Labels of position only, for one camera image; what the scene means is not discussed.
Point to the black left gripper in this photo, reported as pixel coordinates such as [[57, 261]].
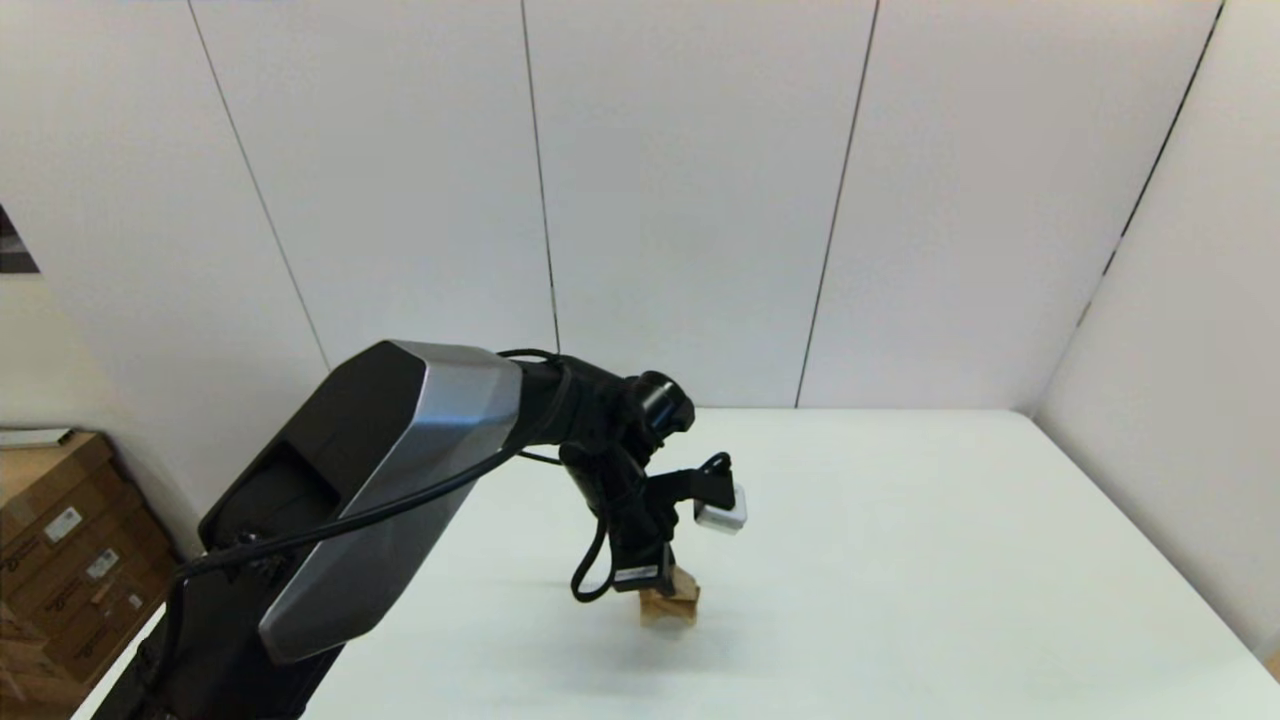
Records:
[[635, 530]]

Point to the triangular wooden building block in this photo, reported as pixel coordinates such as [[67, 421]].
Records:
[[682, 580]]

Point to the rectangular wooden building block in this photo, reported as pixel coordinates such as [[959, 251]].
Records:
[[672, 600]]

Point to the arched wooden building block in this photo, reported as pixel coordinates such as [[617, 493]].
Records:
[[665, 618]]

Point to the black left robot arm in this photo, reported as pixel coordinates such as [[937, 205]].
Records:
[[400, 470]]

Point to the stacked cardboard boxes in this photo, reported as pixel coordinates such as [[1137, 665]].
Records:
[[70, 560]]

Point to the flat white item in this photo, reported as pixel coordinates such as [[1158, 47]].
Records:
[[30, 438]]

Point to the small plain cardboard box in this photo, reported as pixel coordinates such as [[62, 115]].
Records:
[[25, 665]]

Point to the tan object beside table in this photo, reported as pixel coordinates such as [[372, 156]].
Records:
[[1273, 667]]

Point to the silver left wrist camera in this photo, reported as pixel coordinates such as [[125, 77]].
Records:
[[720, 508]]

